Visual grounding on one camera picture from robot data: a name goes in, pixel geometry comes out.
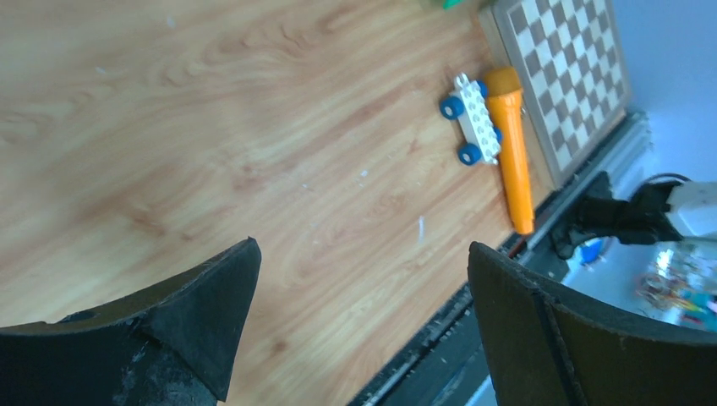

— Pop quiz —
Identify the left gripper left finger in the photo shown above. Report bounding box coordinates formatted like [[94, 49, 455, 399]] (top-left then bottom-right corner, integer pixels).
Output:
[[1, 238, 261, 405]]

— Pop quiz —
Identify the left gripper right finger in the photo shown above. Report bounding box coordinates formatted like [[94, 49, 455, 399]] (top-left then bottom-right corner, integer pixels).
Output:
[[468, 242, 716, 405]]

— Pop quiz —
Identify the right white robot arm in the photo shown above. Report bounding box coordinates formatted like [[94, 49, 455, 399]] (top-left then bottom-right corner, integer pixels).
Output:
[[550, 172, 716, 260]]

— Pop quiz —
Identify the shelf with toys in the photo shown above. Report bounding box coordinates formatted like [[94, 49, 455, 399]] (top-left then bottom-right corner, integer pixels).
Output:
[[636, 243, 716, 332]]

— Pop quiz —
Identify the white blue toy car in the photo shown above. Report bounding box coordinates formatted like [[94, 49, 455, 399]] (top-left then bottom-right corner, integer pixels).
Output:
[[439, 73, 502, 166]]

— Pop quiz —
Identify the orange toy microphone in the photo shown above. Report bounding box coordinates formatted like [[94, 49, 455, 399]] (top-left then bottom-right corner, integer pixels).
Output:
[[484, 66, 534, 235]]

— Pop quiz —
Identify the wooden chessboard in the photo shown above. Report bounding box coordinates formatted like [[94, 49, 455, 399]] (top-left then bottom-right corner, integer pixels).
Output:
[[488, 0, 631, 187]]

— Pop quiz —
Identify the green plastic bin organizer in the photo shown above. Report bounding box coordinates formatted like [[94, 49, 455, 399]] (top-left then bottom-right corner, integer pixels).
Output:
[[441, 0, 463, 10]]

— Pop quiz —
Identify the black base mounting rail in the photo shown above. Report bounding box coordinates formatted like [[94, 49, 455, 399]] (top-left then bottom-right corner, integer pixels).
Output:
[[350, 112, 651, 405]]

